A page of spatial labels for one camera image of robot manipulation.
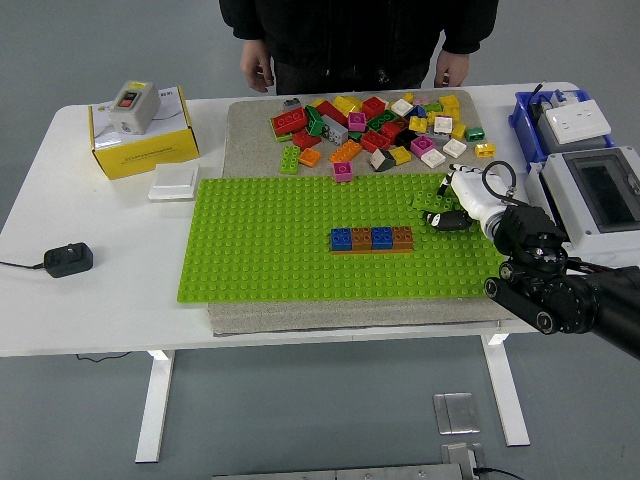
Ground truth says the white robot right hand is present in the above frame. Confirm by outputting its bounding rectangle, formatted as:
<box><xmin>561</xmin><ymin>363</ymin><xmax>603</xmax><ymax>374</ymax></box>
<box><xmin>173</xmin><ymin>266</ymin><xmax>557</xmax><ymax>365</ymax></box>
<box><xmin>422</xmin><ymin>162</ymin><xmax>506</xmax><ymax>234</ymax></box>

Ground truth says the person's right hand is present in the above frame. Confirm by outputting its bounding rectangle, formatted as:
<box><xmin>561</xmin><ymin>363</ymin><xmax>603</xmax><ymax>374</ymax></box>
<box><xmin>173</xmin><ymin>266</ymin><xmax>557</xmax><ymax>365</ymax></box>
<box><xmin>239</xmin><ymin>39</ymin><xmax>275</xmax><ymax>95</ymax></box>

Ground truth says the person's left hand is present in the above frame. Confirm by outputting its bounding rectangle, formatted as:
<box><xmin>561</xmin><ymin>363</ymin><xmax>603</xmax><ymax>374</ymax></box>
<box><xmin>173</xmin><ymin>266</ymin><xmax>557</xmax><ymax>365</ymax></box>
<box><xmin>433</xmin><ymin>49</ymin><xmax>471</xmax><ymax>89</ymax></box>

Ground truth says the lime green long brick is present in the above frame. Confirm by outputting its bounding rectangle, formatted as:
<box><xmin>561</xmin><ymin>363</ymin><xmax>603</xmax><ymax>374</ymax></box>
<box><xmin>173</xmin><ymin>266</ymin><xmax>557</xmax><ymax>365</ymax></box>
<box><xmin>410</xmin><ymin>189</ymin><xmax>457</xmax><ymax>214</ymax></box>

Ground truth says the lime green studded baseplate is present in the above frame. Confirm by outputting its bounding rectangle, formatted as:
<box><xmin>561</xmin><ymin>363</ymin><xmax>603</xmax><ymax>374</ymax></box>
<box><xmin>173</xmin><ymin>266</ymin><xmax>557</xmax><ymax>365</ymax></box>
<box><xmin>176</xmin><ymin>173</ymin><xmax>509</xmax><ymax>305</ymax></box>

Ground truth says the large red brick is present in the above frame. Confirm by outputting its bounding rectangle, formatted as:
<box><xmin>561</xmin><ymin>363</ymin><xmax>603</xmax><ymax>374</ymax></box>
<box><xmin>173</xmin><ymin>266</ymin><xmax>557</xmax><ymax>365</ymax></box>
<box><xmin>270</xmin><ymin>106</ymin><xmax>308</xmax><ymax>137</ymax></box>

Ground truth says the long red brick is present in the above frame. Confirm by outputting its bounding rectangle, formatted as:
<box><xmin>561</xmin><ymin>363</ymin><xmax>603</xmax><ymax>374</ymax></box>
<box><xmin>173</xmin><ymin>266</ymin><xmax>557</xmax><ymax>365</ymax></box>
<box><xmin>314</xmin><ymin>100</ymin><xmax>350</xmax><ymax>126</ymax></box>

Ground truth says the dark green long brick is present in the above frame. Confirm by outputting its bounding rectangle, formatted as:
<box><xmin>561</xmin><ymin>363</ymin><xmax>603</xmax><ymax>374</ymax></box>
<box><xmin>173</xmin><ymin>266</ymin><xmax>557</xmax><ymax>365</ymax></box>
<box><xmin>367</xmin><ymin>110</ymin><xmax>400</xmax><ymax>132</ymax></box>

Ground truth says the long grey brick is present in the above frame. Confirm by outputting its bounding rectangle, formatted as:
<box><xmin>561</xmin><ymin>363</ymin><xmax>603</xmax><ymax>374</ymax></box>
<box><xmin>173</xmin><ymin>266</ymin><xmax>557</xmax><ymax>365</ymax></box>
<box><xmin>319</xmin><ymin>114</ymin><xmax>350</xmax><ymax>146</ymax></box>

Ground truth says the orange long brick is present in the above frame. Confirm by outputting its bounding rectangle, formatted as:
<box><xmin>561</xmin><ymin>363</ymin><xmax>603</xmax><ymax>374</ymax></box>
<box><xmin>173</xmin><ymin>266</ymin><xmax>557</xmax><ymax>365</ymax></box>
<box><xmin>328</xmin><ymin>139</ymin><xmax>364</xmax><ymax>164</ymax></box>

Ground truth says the grey-brown mat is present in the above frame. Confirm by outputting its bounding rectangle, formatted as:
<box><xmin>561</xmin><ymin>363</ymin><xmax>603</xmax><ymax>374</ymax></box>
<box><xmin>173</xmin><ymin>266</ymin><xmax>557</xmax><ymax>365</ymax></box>
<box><xmin>207</xmin><ymin>89</ymin><xmax>511</xmax><ymax>337</ymax></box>

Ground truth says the blue plastic bin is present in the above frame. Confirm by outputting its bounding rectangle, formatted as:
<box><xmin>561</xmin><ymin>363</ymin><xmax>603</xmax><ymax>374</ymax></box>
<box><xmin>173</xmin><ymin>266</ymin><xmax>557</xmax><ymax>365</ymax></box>
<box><xmin>508</xmin><ymin>88</ymin><xmax>616</xmax><ymax>174</ymax></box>

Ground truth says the person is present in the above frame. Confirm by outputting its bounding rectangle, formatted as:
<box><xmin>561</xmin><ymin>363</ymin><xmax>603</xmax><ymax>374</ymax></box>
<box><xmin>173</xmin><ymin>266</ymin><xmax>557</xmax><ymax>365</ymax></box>
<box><xmin>218</xmin><ymin>0</ymin><xmax>500</xmax><ymax>96</ymax></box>

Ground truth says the orange flat plate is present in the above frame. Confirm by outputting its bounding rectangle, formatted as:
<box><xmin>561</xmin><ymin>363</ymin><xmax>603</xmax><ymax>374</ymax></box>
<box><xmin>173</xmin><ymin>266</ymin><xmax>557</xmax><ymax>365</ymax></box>
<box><xmin>330</xmin><ymin>248</ymin><xmax>415</xmax><ymax>257</ymax></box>

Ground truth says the white socket panel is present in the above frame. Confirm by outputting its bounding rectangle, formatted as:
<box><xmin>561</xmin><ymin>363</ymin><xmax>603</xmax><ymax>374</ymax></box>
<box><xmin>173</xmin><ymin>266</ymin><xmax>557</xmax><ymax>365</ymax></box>
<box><xmin>544</xmin><ymin>98</ymin><xmax>613</xmax><ymax>146</ymax></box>

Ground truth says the yellow cardboard box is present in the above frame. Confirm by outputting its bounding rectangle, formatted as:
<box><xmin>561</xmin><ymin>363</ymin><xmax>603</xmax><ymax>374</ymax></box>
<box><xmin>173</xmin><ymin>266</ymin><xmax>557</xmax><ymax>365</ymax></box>
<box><xmin>88</xmin><ymin>84</ymin><xmax>201</xmax><ymax>181</ymax></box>

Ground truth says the white table leg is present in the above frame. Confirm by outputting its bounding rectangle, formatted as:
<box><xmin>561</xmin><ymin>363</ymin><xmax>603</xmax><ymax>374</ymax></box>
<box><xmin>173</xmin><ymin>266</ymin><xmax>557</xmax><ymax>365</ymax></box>
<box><xmin>134</xmin><ymin>349</ymin><xmax>176</xmax><ymax>464</ymax></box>
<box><xmin>479</xmin><ymin>333</ymin><xmax>531</xmax><ymax>448</ymax></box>

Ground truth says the large metal floor plate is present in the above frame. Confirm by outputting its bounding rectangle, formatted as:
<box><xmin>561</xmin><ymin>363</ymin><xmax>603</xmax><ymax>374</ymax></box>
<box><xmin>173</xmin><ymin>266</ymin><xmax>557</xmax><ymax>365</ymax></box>
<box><xmin>432</xmin><ymin>392</ymin><xmax>480</xmax><ymax>435</ymax></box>

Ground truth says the black power adapter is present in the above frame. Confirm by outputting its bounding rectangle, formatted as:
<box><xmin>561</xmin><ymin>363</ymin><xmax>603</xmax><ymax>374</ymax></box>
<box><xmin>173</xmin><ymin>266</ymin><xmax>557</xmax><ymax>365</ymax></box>
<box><xmin>43</xmin><ymin>242</ymin><xmax>95</xmax><ymax>279</ymax></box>

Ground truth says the metal bar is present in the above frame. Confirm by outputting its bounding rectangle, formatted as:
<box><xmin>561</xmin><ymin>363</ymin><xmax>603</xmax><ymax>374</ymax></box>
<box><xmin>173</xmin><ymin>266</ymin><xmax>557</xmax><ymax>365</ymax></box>
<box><xmin>212</xmin><ymin>462</ymin><xmax>464</xmax><ymax>480</ymax></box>

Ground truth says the grey enclosure with window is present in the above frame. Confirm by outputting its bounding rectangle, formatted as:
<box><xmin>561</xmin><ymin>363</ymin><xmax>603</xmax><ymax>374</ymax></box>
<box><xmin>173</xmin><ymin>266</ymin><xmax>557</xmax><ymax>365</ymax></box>
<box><xmin>524</xmin><ymin>145</ymin><xmax>640</xmax><ymax>269</ymax></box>

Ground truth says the grey plastic enclosure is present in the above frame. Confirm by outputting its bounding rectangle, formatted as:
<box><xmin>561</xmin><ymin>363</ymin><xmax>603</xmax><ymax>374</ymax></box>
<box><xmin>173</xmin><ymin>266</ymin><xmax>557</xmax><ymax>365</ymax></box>
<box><xmin>534</xmin><ymin>102</ymin><xmax>609</xmax><ymax>154</ymax></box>

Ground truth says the grey push-button switch box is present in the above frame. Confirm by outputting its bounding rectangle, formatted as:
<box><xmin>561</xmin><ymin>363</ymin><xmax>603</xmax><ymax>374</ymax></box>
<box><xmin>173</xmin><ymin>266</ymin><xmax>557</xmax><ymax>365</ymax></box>
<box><xmin>108</xmin><ymin>80</ymin><xmax>162</xmax><ymax>136</ymax></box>

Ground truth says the white wall switch plate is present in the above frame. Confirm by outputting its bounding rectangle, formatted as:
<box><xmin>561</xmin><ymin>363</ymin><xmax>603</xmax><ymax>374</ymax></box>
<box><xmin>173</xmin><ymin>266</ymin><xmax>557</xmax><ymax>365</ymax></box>
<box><xmin>147</xmin><ymin>163</ymin><xmax>200</xmax><ymax>202</ymax></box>

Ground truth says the metal bracket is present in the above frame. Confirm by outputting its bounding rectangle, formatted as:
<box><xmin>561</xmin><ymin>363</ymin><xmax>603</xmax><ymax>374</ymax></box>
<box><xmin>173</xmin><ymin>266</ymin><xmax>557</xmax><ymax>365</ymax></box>
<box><xmin>439</xmin><ymin>442</ymin><xmax>485</xmax><ymax>480</ymax></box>

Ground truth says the black floor cable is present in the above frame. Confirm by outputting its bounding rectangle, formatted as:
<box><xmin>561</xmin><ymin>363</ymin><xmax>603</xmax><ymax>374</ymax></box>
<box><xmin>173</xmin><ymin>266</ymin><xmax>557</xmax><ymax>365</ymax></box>
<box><xmin>474</xmin><ymin>465</ymin><xmax>526</xmax><ymax>480</ymax></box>

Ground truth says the black cable under table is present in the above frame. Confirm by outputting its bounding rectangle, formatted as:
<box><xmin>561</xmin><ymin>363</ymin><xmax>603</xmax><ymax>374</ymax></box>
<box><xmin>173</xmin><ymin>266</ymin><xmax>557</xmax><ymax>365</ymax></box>
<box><xmin>74</xmin><ymin>351</ymin><xmax>132</xmax><ymax>364</ymax></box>

